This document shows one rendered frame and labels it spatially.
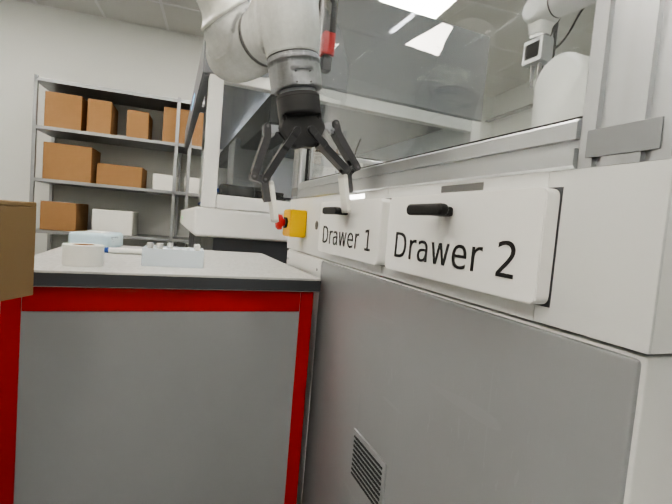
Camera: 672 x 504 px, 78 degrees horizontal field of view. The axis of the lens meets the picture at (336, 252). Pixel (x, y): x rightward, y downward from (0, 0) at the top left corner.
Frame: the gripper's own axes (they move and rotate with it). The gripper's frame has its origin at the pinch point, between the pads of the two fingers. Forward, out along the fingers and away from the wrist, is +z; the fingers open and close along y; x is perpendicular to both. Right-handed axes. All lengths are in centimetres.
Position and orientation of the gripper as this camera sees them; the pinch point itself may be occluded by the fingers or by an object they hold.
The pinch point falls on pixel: (311, 211)
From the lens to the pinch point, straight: 74.9
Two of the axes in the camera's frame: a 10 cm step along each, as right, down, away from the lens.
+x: -3.7, -0.9, 9.2
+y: 9.2, -1.5, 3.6
